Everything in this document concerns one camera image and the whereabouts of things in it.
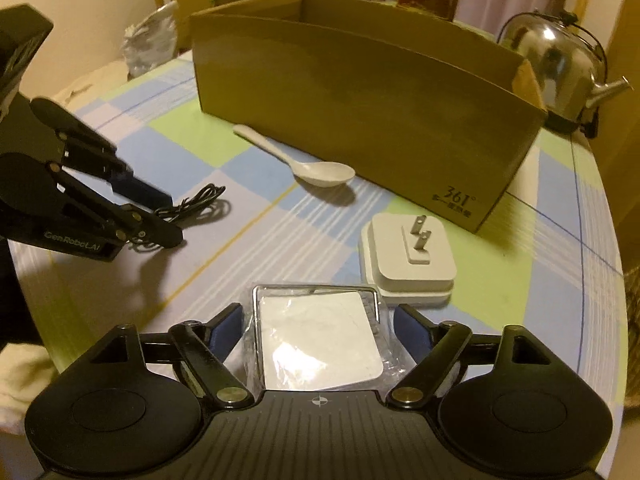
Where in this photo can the white power adapter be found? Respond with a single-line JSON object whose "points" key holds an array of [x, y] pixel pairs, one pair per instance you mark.
{"points": [[390, 255]]}

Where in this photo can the white ceramic spoon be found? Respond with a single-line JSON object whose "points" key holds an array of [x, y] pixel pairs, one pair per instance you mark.
{"points": [[325, 174]]}

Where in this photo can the crumpled silver plastic bag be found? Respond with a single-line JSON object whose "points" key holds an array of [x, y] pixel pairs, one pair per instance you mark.
{"points": [[150, 40]]}

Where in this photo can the tall open cardboard box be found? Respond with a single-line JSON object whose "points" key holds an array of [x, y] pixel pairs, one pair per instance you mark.
{"points": [[187, 5]]}

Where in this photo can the clear case with white card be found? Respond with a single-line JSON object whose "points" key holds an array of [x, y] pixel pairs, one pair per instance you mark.
{"points": [[315, 340]]}

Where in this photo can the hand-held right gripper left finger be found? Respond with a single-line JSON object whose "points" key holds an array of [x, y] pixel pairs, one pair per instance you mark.
{"points": [[227, 332]]}

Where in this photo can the stainless steel kettle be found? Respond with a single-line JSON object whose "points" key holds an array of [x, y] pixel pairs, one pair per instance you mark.
{"points": [[550, 60]]}

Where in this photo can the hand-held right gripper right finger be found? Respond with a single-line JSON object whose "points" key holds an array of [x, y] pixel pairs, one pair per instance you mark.
{"points": [[410, 332]]}

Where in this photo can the brown cardboard box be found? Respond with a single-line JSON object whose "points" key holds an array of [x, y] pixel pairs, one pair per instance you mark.
{"points": [[350, 100]]}

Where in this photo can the checked tablecloth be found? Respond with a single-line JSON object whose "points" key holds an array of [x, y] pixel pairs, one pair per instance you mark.
{"points": [[250, 250]]}

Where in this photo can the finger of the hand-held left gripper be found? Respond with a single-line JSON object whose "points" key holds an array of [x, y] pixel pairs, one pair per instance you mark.
{"points": [[160, 235], [142, 190]]}

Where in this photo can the white cloth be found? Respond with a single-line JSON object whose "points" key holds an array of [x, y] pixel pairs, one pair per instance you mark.
{"points": [[20, 385]]}

